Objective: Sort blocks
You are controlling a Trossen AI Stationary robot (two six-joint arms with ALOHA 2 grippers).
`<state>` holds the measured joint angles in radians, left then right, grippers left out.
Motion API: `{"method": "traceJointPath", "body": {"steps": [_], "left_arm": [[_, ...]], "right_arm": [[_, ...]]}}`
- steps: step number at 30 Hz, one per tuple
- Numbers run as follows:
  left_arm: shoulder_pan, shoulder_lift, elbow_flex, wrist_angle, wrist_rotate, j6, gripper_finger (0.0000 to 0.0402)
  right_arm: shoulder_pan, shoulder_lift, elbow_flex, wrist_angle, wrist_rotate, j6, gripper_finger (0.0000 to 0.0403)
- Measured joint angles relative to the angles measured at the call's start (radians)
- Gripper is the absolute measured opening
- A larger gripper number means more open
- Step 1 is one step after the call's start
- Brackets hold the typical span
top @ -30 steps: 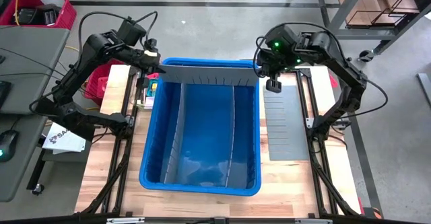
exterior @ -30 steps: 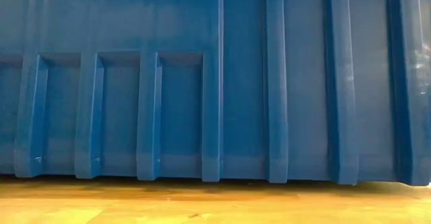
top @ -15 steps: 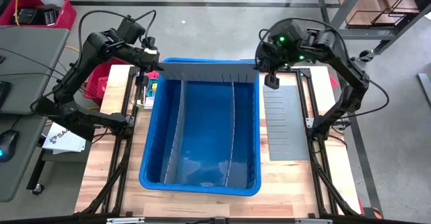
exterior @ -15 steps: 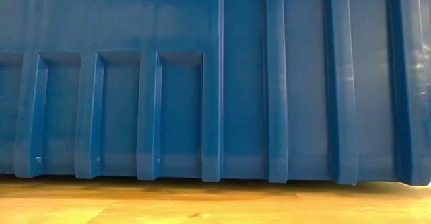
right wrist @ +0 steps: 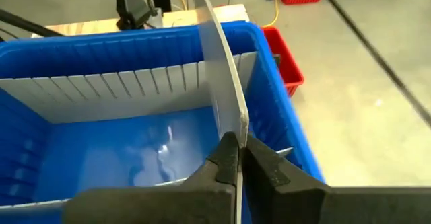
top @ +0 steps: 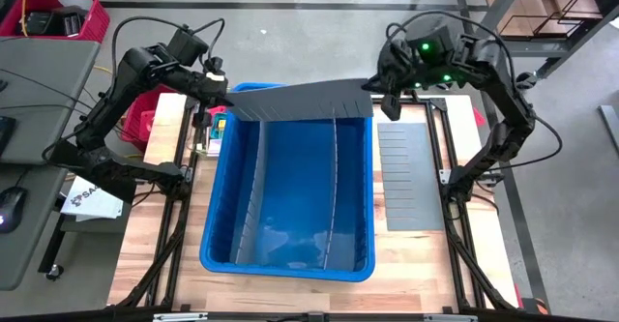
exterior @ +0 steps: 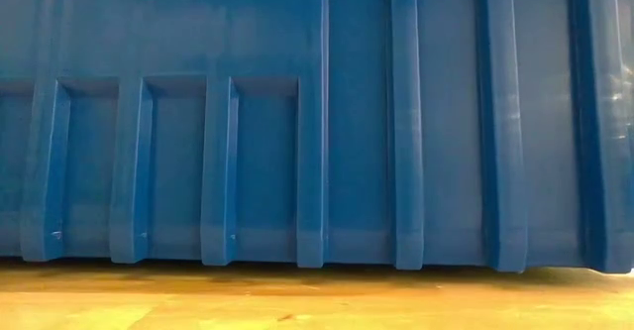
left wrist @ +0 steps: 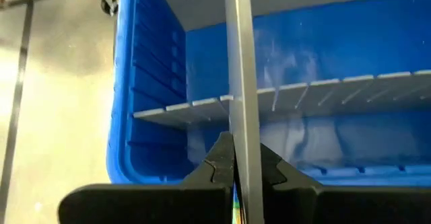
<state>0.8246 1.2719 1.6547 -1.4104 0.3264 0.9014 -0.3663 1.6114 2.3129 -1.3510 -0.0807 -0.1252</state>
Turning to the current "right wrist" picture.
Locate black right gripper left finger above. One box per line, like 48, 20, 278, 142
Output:
63, 131, 241, 224

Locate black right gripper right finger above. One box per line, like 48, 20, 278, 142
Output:
242, 134, 431, 224

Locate large blue plastic bin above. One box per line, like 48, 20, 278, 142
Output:
0, 20, 326, 224

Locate grey slotted divider panel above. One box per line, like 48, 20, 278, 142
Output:
0, 51, 259, 124
191, 0, 251, 224

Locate empty red plastic basket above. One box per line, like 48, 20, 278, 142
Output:
261, 25, 306, 98

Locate black diagonal bar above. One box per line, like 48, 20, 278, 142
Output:
0, 8, 65, 38

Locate yellow cable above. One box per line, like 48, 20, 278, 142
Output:
262, 0, 281, 28

